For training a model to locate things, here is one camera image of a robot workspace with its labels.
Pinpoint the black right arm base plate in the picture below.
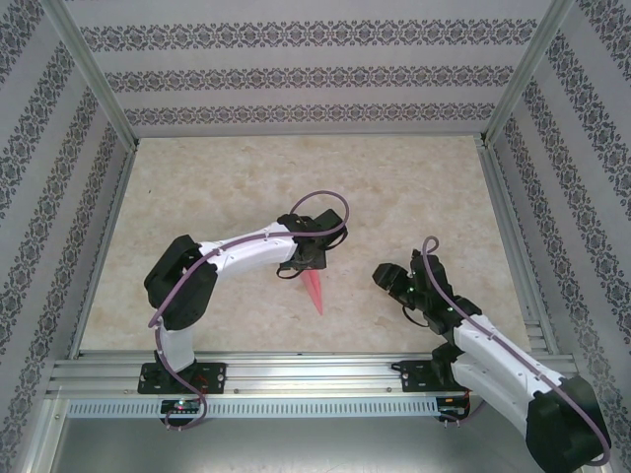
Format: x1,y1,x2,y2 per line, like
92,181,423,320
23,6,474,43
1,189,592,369
399,359,494,394

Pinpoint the aluminium frame post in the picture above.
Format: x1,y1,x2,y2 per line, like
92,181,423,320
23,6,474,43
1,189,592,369
42,0,140,149
480,0,579,148

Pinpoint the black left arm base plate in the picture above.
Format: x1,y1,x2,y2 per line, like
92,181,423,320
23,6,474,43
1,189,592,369
137,362,228,395

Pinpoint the pink paper sheet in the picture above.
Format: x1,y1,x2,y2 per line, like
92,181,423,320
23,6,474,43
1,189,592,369
297,268,325,315

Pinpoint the slotted metal cable duct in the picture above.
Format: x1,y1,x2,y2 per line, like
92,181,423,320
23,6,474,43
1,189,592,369
66,396,441,418

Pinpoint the aluminium mounting rail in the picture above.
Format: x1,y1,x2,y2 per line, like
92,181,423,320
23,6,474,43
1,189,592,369
46,350,579,396

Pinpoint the aluminium table side rail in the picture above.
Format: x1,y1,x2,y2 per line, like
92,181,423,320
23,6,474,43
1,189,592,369
68,140,142,356
476,140,581,356

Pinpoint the grey metal panel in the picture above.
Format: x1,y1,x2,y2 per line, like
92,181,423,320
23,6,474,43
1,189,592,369
48,416,593,473

